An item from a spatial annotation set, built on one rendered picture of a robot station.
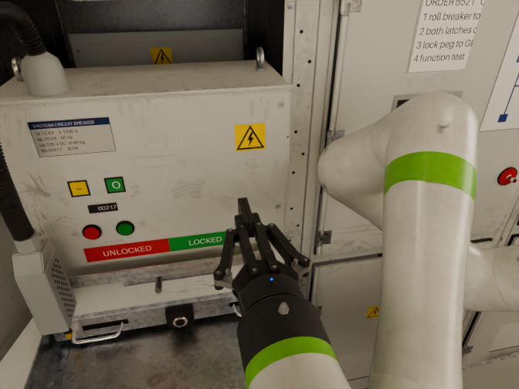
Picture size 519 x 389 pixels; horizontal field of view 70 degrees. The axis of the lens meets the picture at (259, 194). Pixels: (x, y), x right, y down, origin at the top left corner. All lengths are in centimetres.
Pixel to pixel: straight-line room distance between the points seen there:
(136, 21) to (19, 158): 98
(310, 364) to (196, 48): 122
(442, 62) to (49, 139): 82
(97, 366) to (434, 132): 78
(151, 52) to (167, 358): 100
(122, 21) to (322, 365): 142
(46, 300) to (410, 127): 63
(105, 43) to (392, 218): 117
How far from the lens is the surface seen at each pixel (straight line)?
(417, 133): 54
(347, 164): 63
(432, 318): 44
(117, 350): 93
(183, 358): 88
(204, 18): 158
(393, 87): 93
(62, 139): 68
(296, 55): 84
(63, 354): 97
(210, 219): 74
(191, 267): 76
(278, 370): 35
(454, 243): 48
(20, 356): 133
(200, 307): 89
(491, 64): 106
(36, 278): 70
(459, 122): 56
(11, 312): 107
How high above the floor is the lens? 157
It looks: 32 degrees down
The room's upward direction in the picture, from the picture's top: straight up
